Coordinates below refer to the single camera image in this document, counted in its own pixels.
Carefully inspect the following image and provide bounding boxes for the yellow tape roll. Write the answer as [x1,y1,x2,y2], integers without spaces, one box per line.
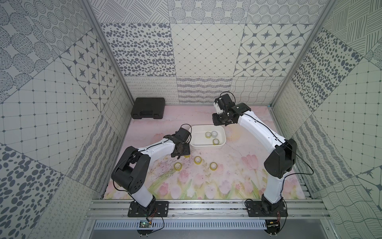
[210,162,218,171]
[194,156,203,165]
[212,138,220,145]
[174,162,182,171]

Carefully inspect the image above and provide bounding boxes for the left green circuit board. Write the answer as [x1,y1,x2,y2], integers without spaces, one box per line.
[139,220,151,228]

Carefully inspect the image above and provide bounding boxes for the white plastic storage box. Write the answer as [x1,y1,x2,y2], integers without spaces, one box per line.
[189,125,226,149]

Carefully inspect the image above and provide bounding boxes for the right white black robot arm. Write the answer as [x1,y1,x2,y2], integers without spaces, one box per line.
[212,91,297,207]

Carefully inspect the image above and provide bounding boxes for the aluminium mounting rail frame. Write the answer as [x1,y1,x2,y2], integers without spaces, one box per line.
[84,199,330,220]

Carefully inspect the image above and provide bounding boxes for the black plastic tool case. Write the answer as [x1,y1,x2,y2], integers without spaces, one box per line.
[131,98,165,120]

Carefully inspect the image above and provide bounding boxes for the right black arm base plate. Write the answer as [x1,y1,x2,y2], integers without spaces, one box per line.
[244,199,288,218]

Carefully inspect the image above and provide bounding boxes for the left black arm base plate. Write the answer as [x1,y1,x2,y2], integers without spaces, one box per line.
[128,201,169,218]

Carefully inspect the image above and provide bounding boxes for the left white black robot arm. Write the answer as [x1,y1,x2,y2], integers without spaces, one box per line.
[111,127,192,210]

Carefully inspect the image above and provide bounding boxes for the right controller board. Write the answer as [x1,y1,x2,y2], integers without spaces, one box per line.
[265,220,281,236]

